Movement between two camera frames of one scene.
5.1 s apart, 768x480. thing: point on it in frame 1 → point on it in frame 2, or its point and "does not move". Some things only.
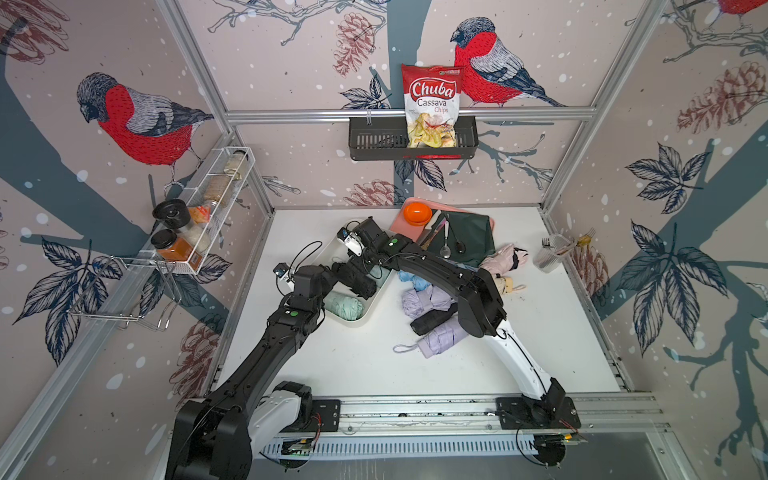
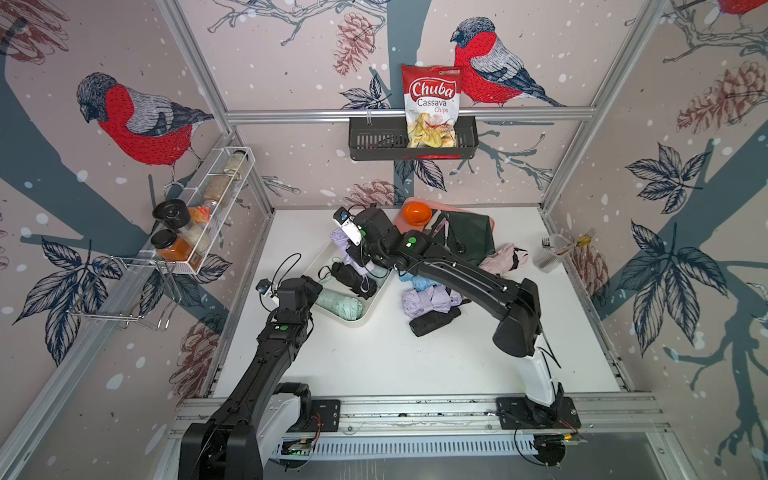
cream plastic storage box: x=353 y=289 does not move
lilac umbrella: x=416 y=304 does not move
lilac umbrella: x=434 y=342 → x=343 y=241
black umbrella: x=361 y=284 does not move
